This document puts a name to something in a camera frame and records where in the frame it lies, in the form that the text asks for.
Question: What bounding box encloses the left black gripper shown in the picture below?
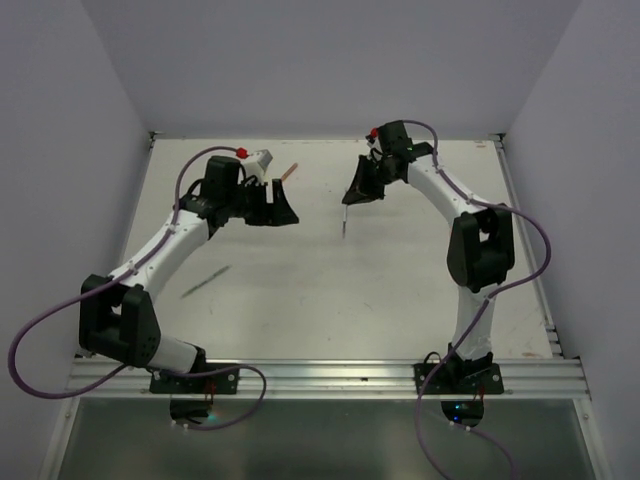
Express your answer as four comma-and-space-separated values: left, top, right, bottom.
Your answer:
225, 178, 298, 226

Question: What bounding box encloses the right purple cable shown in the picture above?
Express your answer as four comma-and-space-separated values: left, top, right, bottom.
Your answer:
414, 118, 554, 480

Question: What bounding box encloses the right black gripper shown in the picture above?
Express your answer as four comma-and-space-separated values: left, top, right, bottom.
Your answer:
344, 153, 399, 204

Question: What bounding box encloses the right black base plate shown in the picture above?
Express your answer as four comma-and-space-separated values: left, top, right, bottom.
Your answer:
424, 363, 505, 395

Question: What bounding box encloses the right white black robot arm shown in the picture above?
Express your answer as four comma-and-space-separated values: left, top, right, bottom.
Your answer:
342, 120, 515, 393

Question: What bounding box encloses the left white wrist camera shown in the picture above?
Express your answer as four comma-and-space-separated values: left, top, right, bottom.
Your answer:
243, 149, 273, 183

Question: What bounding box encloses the purple cable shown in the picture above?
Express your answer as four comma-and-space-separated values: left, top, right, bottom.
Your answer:
7, 144, 269, 432
414, 118, 554, 480

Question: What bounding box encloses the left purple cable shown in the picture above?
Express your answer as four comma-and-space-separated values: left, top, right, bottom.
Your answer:
7, 144, 269, 432

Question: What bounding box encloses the aluminium front rail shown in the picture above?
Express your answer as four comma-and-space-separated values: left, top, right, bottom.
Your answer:
64, 357, 591, 401

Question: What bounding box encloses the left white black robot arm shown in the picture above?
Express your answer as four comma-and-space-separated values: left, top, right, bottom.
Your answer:
79, 150, 299, 393

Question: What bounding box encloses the orange highlighter pen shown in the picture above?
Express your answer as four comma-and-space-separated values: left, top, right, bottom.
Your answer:
280, 162, 298, 182

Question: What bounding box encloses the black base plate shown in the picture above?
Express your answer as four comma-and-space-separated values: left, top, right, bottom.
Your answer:
147, 363, 240, 395
424, 363, 505, 395

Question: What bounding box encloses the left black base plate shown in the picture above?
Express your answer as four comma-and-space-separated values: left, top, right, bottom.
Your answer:
147, 363, 240, 395

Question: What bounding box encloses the thin black white pen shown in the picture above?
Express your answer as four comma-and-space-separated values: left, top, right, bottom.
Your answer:
341, 204, 349, 240

